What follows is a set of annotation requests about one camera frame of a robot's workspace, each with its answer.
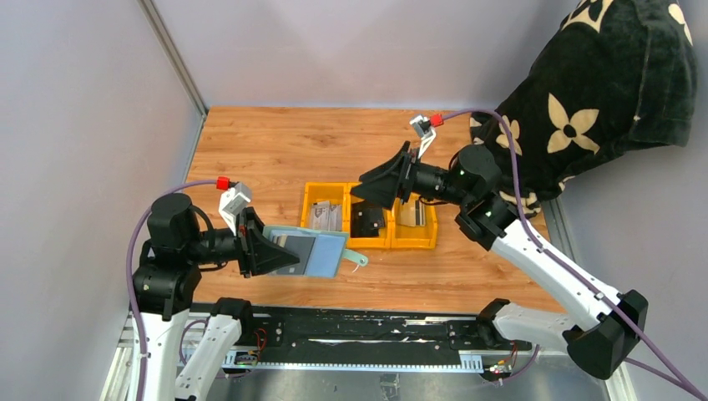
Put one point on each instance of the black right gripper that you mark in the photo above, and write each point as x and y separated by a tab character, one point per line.
381	185

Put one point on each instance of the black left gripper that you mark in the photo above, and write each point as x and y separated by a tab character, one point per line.
263	255

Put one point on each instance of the mint green leather card holder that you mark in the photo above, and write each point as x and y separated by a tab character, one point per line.
320	252

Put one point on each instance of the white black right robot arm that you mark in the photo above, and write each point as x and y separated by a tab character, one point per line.
598	328

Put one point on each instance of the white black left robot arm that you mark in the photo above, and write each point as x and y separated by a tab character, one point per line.
165	282

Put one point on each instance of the striped beige cards in bin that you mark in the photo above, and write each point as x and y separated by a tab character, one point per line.
412	214

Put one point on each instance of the silver cards in bin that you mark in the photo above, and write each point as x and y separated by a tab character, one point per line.
325	216

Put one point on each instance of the yellow left plastic bin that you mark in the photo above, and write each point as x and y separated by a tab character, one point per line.
320	191

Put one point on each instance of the yellow middle plastic bin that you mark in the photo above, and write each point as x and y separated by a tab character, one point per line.
384	241

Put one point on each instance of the black floral blanket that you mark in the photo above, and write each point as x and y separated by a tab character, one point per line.
618	76

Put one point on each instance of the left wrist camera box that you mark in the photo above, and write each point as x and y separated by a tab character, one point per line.
235	197

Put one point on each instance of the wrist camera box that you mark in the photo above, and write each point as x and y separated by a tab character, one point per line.
425	128
235	197

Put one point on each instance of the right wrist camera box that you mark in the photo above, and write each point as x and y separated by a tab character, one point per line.
425	128

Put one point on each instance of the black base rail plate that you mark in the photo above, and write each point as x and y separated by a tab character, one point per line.
365	340

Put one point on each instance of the aluminium frame post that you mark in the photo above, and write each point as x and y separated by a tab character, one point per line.
170	49

